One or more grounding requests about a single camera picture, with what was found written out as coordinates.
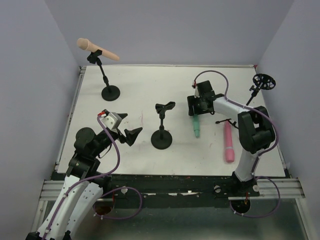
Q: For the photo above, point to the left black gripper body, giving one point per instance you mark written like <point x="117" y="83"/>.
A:
<point x="121" y="135"/>

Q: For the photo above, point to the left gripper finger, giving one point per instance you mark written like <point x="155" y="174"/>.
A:
<point x="132" y="135"/>
<point x="113" y="118"/>

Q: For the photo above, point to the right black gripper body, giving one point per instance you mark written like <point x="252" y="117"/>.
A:
<point x="196" y="106"/>

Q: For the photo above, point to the teal toy microphone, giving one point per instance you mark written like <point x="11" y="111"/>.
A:
<point x="196" y="125"/>

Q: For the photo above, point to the beige toy microphone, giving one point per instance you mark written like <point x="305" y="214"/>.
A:
<point x="86" y="45"/>

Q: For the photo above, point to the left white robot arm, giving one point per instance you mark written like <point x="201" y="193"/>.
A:
<point x="83" y="184"/>

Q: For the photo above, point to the black tripod microphone stand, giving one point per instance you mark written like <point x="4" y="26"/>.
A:
<point x="262" y="81"/>

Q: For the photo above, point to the pink toy microphone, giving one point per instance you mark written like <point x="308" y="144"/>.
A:
<point x="229" y="152"/>

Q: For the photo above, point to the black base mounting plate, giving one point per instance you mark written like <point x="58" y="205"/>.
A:
<point x="129" y="191"/>

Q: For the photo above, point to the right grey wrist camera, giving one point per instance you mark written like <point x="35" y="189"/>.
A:
<point x="196" y="92"/>

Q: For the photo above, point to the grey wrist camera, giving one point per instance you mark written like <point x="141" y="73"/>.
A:
<point x="196" y="92"/>
<point x="109" y="127"/>

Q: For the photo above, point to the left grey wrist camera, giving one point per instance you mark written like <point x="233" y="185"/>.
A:
<point x="109" y="127"/>

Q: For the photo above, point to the aluminium frame rail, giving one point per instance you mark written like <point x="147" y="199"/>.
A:
<point x="43" y="204"/>

